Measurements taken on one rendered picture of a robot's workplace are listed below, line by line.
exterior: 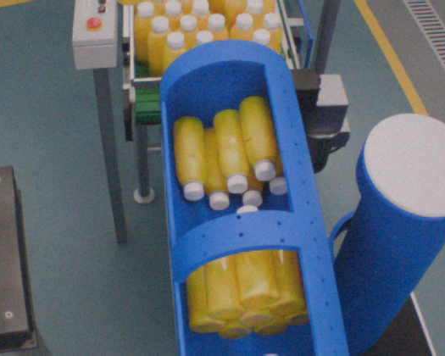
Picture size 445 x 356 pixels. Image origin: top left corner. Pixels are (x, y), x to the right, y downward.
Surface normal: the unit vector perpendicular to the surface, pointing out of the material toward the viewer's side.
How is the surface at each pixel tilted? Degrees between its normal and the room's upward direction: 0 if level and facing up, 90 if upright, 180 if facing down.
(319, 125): 90
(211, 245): 33
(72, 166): 0
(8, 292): 1
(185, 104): 90
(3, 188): 1
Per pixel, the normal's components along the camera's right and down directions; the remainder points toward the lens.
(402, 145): 0.05, -0.56
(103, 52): 0.11, 0.82
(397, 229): -0.43, 0.73
